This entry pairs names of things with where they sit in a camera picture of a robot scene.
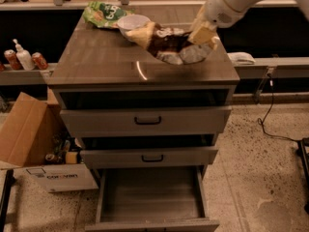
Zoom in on brown chip bag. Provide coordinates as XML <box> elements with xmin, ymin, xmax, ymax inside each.
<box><xmin>126</xmin><ymin>21</ymin><xmax>217</xmax><ymax>65</ymax></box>

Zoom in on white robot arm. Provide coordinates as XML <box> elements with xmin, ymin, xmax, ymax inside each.
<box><xmin>188</xmin><ymin>0</ymin><xmax>309</xmax><ymax>44</ymax></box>

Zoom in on top drawer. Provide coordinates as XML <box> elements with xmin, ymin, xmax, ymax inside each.
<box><xmin>61</xmin><ymin>106</ymin><xmax>231</xmax><ymax>137</ymax></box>

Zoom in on drawer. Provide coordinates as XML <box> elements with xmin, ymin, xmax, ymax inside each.
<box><xmin>61</xmin><ymin>106</ymin><xmax>231</xmax><ymax>137</ymax></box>
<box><xmin>80</xmin><ymin>147</ymin><xmax>218</xmax><ymax>169</ymax></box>
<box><xmin>85</xmin><ymin>166</ymin><xmax>219</xmax><ymax>232</ymax></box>

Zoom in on green chip bag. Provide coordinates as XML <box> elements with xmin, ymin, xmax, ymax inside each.
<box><xmin>82</xmin><ymin>1</ymin><xmax>134</xmax><ymax>29</ymax></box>

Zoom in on grey drawer cabinet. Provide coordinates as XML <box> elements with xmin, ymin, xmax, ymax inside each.
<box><xmin>47</xmin><ymin>4</ymin><xmax>241</xmax><ymax>232</ymax></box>

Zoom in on middle drawer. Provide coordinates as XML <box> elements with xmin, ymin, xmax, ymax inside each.
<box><xmin>80</xmin><ymin>147</ymin><xmax>218</xmax><ymax>169</ymax></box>

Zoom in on bottom drawer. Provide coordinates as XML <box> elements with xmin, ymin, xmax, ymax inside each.
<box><xmin>85</xmin><ymin>166</ymin><xmax>219</xmax><ymax>232</ymax></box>

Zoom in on white folded cloth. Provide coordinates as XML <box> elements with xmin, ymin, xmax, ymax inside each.
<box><xmin>228</xmin><ymin>52</ymin><xmax>256</xmax><ymax>66</ymax></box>

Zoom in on white bowl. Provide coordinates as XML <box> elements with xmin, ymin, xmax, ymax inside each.
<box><xmin>117</xmin><ymin>14</ymin><xmax>150</xmax><ymax>36</ymax></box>

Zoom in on right red soda can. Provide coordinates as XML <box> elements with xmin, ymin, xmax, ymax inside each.
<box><xmin>32</xmin><ymin>52</ymin><xmax>48</xmax><ymax>70</ymax></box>

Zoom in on red soda can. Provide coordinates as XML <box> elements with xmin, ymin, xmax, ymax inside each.
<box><xmin>4</xmin><ymin>49</ymin><xmax>22</xmax><ymax>71</ymax></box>
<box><xmin>32</xmin><ymin>52</ymin><xmax>48</xmax><ymax>70</ymax></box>

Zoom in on white pump bottle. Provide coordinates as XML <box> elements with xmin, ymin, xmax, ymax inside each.
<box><xmin>13</xmin><ymin>39</ymin><xmax>35</xmax><ymax>71</ymax></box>

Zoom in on yellow sponge in box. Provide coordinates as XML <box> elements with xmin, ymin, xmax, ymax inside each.
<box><xmin>65</xmin><ymin>152</ymin><xmax>79</xmax><ymax>164</ymax></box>

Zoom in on left red soda can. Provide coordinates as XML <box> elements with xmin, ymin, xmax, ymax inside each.
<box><xmin>4</xmin><ymin>49</ymin><xmax>22</xmax><ymax>71</ymax></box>

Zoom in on cardboard box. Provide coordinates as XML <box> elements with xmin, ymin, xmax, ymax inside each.
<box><xmin>0</xmin><ymin>93</ymin><xmax>98</xmax><ymax>192</ymax></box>

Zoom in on can in box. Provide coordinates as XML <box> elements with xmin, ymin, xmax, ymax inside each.
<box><xmin>45</xmin><ymin>154</ymin><xmax>60</xmax><ymax>164</ymax></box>

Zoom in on black floor cable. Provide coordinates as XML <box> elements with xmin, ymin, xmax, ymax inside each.
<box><xmin>257</xmin><ymin>72</ymin><xmax>303</xmax><ymax>143</ymax></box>

